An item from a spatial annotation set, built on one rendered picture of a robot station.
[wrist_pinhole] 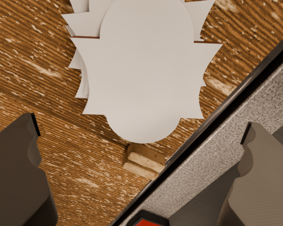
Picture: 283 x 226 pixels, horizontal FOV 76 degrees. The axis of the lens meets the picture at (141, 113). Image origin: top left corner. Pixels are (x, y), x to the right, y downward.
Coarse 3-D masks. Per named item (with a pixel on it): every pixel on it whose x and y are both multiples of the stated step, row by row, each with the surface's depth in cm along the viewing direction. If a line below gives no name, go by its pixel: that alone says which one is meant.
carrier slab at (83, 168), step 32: (0, 96) 24; (0, 128) 27; (64, 128) 27; (64, 160) 30; (96, 160) 30; (64, 192) 35; (96, 192) 34; (128, 192) 34; (64, 224) 41; (96, 224) 40
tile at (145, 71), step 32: (128, 0) 13; (160, 0) 13; (128, 32) 14; (160, 32) 14; (192, 32) 14; (96, 64) 16; (128, 64) 16; (160, 64) 16; (192, 64) 16; (96, 96) 18; (128, 96) 17; (160, 96) 17; (192, 96) 17; (128, 128) 19; (160, 128) 19
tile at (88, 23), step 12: (96, 0) 14; (108, 0) 14; (180, 0) 14; (204, 0) 14; (84, 12) 15; (96, 12) 15; (192, 12) 15; (204, 12) 15; (72, 24) 15; (84, 24) 15; (96, 24) 15; (96, 36) 16; (204, 84) 18
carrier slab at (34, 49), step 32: (0, 0) 18; (32, 0) 18; (64, 0) 18; (192, 0) 18; (224, 0) 18; (256, 0) 18; (0, 32) 20; (32, 32) 20; (64, 32) 20; (224, 32) 20; (256, 32) 20; (0, 64) 22; (32, 64) 22; (64, 64) 22; (224, 64) 21; (256, 64) 21; (32, 96) 24; (64, 96) 24; (224, 96) 24; (96, 128) 27; (192, 128) 26
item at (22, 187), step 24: (24, 120) 10; (0, 144) 8; (24, 144) 8; (0, 168) 7; (24, 168) 7; (0, 192) 6; (24, 192) 6; (48, 192) 6; (0, 216) 6; (24, 216) 6; (48, 216) 6
